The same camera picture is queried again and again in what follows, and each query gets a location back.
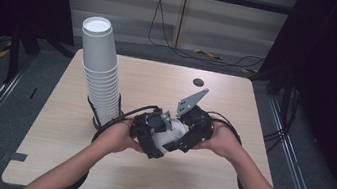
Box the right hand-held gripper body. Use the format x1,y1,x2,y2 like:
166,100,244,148
172,84,221,144

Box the stack of white cups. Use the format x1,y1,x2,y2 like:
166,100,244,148
67,13,137,131

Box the left hand-held gripper black cable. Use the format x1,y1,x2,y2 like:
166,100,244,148
29,88,163,189

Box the person's left hand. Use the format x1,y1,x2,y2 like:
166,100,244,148
93,116,150,160

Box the black cup holder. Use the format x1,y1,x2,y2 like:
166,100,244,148
82,90,129,135

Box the black hanging power cable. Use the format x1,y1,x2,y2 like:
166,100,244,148
144,0,275,73

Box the black metal stand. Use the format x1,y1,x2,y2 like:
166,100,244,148
1,22,45,90

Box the single white paper cup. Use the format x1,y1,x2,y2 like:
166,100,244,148
147,114,191,159

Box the black round table grommet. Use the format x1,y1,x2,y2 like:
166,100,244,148
191,77,206,89

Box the person's right hand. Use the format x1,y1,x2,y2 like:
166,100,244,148
192,118,247,162

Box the yellow scrap on floor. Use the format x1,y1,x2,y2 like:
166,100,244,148
192,47,225,62

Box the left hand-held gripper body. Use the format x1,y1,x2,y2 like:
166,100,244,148
128,103,175,144

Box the yellow tape piece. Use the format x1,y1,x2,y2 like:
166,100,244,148
0,46,12,62

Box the black cable bundle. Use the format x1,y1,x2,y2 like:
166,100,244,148
260,84,304,158

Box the grey tape strip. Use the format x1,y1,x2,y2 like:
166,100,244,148
9,151,29,163

